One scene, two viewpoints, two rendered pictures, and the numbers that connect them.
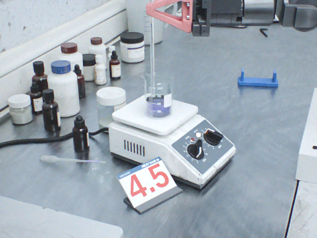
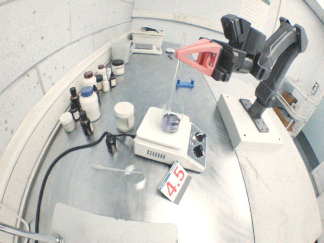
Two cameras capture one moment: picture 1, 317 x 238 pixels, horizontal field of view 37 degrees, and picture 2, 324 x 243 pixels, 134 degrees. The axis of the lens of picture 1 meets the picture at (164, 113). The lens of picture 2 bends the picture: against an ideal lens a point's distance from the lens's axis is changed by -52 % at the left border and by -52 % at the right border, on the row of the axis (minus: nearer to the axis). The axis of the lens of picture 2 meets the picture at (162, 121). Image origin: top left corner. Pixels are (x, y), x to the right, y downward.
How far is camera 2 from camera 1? 0.58 m
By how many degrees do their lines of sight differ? 28
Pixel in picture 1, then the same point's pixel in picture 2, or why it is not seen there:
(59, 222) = (133, 231)
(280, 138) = (214, 121)
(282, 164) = (225, 140)
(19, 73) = (63, 97)
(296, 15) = (264, 73)
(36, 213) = (113, 225)
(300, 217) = (246, 175)
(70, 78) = (94, 98)
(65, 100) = (92, 112)
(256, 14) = (246, 68)
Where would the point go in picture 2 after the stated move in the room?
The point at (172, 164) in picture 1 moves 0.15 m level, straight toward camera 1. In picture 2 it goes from (186, 164) to (210, 216)
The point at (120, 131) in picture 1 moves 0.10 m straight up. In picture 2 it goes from (145, 145) to (148, 114)
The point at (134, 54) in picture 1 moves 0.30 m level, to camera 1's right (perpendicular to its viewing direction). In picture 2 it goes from (119, 71) to (171, 69)
